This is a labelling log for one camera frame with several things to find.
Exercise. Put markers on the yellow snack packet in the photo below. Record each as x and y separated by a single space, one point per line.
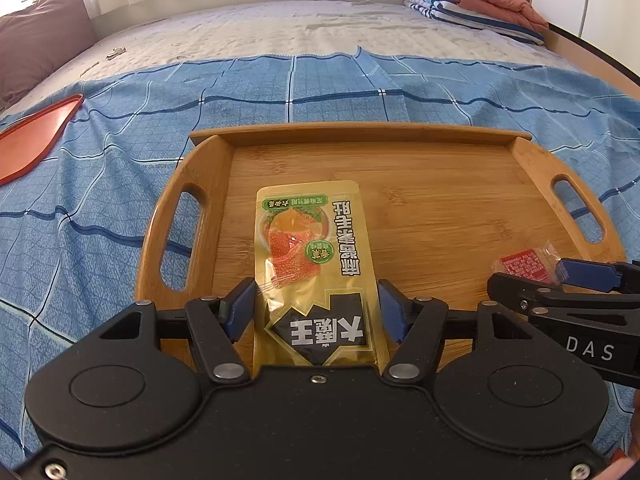
300 260

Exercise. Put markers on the mauve pillow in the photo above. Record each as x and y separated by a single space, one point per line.
40 40

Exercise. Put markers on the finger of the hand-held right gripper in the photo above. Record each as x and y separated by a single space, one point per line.
515 292
585 272

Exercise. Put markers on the wooden bed frame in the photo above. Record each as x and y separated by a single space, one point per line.
600 72

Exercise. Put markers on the beige quilted mattress cover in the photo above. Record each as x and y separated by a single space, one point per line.
300 30

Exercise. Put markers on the red plastic tray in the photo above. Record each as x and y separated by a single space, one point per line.
35 135

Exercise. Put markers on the small pale object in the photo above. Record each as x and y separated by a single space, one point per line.
115 53

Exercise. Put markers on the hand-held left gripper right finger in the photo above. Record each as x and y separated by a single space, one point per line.
393 310

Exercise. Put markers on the blue striped folded blanket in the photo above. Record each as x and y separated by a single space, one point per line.
450 8

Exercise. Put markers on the blue checked bed sheet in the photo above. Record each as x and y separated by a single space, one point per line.
100 170

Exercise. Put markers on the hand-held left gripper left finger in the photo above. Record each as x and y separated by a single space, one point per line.
241 306

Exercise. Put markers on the small red snack packet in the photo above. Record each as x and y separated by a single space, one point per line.
522 262

